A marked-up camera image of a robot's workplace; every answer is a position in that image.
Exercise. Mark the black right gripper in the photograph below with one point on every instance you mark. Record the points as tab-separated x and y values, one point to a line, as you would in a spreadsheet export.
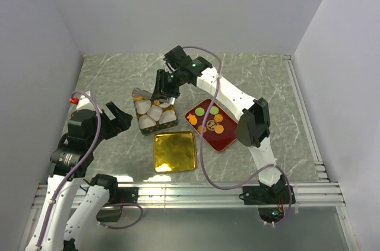
161	86

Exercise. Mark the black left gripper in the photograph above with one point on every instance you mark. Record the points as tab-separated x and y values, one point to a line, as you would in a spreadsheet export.
121	123

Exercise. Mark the silver metal tongs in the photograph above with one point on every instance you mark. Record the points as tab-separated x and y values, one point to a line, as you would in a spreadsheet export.
146	95

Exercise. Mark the green round cookie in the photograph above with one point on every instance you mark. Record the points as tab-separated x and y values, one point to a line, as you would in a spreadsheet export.
199	111
214	110

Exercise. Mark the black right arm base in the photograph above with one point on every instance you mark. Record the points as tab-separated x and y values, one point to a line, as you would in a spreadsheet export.
272	206

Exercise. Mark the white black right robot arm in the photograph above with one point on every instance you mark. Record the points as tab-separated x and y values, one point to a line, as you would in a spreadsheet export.
252	115

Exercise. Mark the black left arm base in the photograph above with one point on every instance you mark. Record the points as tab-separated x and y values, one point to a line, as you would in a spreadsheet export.
110	213

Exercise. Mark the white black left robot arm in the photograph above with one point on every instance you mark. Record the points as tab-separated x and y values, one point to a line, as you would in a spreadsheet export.
58	228

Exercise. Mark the white paper cup liner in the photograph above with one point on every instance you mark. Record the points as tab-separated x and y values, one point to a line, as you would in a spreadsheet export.
145	121
155	112
164	105
142	106
167	116

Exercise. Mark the green cookie tin box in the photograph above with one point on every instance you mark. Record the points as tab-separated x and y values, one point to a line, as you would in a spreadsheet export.
158	126

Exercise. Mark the orange swirl cookie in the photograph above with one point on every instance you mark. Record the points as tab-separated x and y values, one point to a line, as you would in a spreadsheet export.
218	118
201	129

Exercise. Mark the gold tin lid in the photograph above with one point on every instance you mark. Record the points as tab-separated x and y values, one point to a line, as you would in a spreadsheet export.
174	152

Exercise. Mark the plain orange round cookie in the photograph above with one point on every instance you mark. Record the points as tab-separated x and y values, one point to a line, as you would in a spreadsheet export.
219	129

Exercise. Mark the red serving tray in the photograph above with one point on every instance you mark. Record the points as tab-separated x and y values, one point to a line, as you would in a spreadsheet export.
219	142

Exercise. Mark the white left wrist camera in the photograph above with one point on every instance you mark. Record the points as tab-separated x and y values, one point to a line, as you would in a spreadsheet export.
80	99

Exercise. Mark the aluminium table edge rail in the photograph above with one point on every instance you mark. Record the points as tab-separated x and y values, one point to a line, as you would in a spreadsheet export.
202	195

